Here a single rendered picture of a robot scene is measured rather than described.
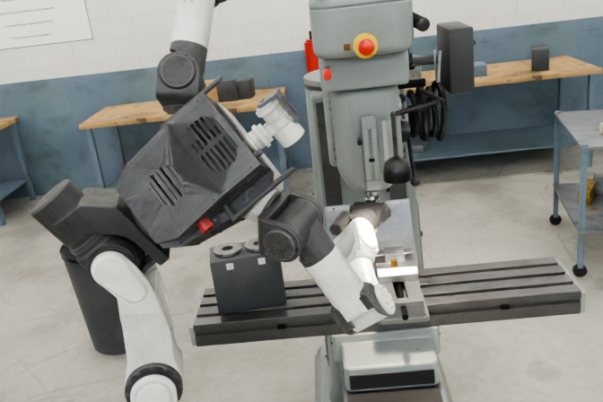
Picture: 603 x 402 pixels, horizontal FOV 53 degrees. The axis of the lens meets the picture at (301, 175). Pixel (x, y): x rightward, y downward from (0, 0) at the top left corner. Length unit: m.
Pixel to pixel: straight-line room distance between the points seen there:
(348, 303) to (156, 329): 0.47
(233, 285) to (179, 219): 0.69
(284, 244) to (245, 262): 0.60
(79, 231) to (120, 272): 0.13
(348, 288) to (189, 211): 0.40
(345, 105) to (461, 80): 0.48
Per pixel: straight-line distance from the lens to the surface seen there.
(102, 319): 3.63
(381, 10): 1.54
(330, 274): 1.39
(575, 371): 3.30
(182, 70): 1.42
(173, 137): 1.29
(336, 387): 2.72
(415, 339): 1.98
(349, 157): 1.74
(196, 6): 1.53
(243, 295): 1.97
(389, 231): 2.28
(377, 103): 1.70
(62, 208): 1.44
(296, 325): 1.96
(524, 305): 2.02
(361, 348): 1.95
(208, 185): 1.26
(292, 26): 5.97
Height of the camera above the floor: 1.96
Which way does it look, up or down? 19 degrees down
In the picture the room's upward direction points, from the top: 7 degrees counter-clockwise
